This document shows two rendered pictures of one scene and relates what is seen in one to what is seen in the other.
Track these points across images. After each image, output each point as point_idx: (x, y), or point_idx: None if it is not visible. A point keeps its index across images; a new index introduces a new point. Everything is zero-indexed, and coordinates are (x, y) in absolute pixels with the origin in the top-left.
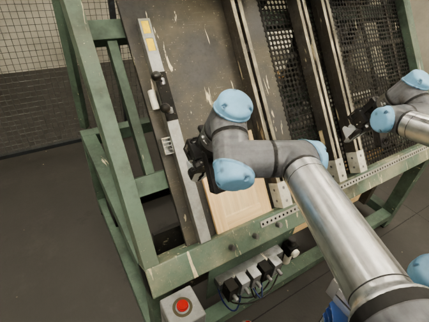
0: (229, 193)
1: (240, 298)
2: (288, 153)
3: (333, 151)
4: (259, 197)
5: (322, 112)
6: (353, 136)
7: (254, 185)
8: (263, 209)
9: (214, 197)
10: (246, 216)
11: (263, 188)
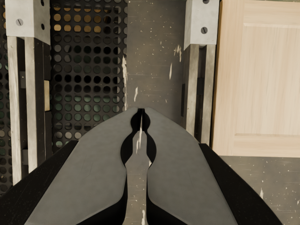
0: (293, 63)
1: None
2: None
3: (31, 60)
4: (240, 34)
5: (38, 151)
6: (262, 201)
7: (241, 59)
8: (241, 7)
9: None
10: (281, 10)
11: (227, 46)
